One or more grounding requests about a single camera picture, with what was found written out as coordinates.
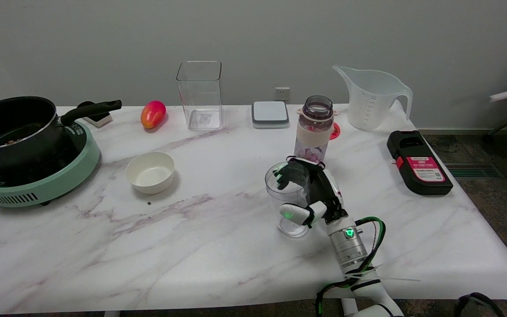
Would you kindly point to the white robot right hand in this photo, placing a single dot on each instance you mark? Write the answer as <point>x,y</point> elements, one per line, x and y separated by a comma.
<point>324,193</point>

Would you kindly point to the clear square plastic container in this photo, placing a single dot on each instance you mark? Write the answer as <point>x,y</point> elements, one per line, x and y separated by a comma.
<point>200,99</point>

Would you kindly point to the red yellow mango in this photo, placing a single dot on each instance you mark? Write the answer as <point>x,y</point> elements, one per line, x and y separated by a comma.
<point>152,114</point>

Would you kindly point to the black and white small device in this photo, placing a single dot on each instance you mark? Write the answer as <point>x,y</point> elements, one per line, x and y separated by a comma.
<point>99,118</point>

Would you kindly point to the green induction cooker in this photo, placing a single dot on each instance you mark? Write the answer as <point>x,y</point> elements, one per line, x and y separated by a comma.
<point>66,174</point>

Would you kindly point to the white table leg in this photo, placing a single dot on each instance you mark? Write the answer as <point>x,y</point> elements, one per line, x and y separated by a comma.
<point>347,308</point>
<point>112,314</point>

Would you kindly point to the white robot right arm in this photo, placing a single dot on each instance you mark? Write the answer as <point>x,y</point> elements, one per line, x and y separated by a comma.
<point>350,251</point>

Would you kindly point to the white grey kitchen scale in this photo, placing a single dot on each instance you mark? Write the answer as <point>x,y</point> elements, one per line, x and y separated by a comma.
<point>270,114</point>

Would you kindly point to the black box with red label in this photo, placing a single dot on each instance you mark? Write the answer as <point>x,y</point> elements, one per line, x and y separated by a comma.
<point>418,165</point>

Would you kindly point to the floor vent grille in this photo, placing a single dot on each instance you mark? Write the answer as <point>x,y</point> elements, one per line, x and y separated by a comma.
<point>473,170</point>

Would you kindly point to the large clear measuring jug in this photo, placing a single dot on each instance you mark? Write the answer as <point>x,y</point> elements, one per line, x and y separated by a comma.
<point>372,99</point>

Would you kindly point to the small clear measuring cup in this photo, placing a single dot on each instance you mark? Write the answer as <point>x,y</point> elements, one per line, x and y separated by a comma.
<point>291,200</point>

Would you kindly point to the white round bowl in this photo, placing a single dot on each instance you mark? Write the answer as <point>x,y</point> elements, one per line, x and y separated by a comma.
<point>150,172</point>

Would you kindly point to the purple bottle with pink pieces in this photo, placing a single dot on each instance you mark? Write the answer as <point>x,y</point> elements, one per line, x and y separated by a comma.
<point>314,132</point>

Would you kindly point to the black cooking pot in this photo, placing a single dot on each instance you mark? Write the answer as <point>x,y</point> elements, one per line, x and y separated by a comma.
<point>13,127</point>

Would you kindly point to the white wall outlet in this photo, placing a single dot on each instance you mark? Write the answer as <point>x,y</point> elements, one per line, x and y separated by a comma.
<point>282,93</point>

